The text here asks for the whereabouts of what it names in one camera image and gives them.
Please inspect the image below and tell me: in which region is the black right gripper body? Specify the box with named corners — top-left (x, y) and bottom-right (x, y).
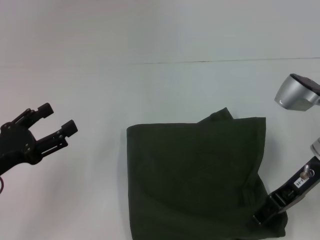
top-left (268, 155), bottom-right (320, 215)

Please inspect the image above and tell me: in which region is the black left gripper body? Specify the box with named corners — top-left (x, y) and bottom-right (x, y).
top-left (0, 122), bottom-right (43, 176)

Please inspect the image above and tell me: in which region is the dark green FREE t-shirt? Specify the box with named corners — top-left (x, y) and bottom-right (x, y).
top-left (126, 107), bottom-right (289, 240)

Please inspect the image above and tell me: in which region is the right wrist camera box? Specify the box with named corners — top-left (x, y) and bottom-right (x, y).
top-left (273, 73), bottom-right (320, 112)

